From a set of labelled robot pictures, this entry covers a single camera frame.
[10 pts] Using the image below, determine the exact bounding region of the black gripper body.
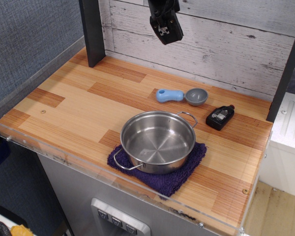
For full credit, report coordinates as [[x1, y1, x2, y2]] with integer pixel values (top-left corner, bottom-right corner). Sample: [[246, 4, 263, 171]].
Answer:
[[148, 0, 180, 17]]

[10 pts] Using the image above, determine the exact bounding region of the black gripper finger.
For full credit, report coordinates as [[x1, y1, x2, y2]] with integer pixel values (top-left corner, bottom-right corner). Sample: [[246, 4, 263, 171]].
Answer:
[[150, 11, 183, 45]]

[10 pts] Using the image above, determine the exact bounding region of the blue grey ice cream scoop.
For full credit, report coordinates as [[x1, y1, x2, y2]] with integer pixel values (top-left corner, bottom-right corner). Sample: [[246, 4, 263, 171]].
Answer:
[[156, 88, 208, 106]]

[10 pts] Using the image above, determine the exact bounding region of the stainless steel pot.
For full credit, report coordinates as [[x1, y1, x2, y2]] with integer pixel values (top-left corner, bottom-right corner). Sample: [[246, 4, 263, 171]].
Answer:
[[113, 111, 198, 175]]

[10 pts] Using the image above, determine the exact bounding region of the small black bottle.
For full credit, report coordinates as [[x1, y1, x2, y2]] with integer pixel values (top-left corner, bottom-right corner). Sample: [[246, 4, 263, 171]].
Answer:
[[206, 105, 235, 131]]

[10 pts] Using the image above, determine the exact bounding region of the purple towel cloth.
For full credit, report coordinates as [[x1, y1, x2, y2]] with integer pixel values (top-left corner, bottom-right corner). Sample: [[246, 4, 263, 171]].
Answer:
[[107, 143, 207, 197]]

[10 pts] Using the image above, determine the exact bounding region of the white side cabinet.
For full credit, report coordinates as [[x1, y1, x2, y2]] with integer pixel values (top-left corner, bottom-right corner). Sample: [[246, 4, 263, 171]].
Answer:
[[259, 92, 295, 196]]

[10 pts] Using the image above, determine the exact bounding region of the silver dispenser panel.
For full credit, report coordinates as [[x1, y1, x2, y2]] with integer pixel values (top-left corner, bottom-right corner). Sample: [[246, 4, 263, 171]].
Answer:
[[90, 198, 151, 236]]

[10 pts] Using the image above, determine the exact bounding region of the clear acrylic guard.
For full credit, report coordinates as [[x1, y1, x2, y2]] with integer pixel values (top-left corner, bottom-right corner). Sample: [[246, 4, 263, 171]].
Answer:
[[0, 119, 272, 236]]

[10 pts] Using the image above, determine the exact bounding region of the yellow object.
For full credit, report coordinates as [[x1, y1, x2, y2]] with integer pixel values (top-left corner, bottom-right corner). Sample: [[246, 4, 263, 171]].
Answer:
[[10, 225, 34, 236]]

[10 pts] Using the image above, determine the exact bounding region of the dark grey left post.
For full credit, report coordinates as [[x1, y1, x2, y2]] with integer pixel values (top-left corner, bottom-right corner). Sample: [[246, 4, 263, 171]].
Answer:
[[79, 0, 106, 67]]

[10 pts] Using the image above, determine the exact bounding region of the dark grey post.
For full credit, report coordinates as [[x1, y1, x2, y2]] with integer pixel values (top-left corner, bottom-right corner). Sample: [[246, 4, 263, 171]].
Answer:
[[79, 0, 106, 67], [266, 40, 295, 122]]

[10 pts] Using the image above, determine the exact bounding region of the dark grey right post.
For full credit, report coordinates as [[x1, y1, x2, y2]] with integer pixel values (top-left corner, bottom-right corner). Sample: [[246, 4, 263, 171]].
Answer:
[[266, 40, 295, 122]]

